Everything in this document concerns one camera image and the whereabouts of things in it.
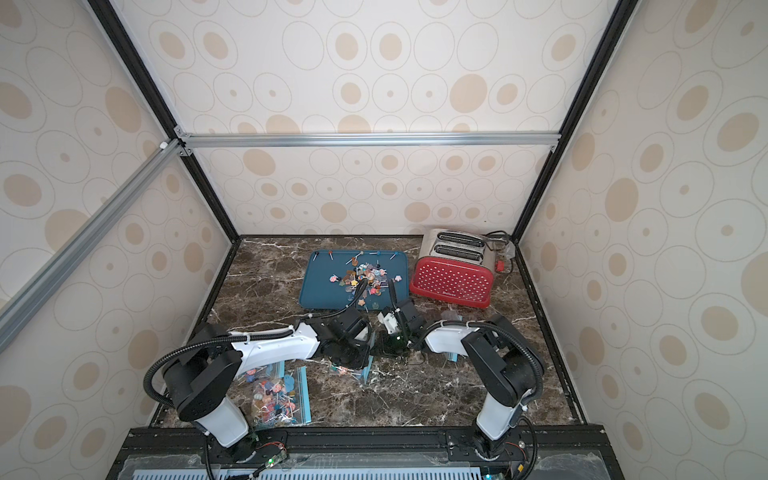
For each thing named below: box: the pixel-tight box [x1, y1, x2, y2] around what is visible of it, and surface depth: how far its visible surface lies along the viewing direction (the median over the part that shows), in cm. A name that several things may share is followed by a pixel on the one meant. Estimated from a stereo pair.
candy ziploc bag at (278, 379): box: [242, 358, 299, 395], surface depth 84 cm
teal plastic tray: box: [299, 249, 410, 311], surface depth 108 cm
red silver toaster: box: [410, 228, 496, 308], surface depth 95 cm
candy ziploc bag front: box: [236, 360, 312, 428], surface depth 81 cm
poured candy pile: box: [329, 257, 388, 296], surface depth 108 cm
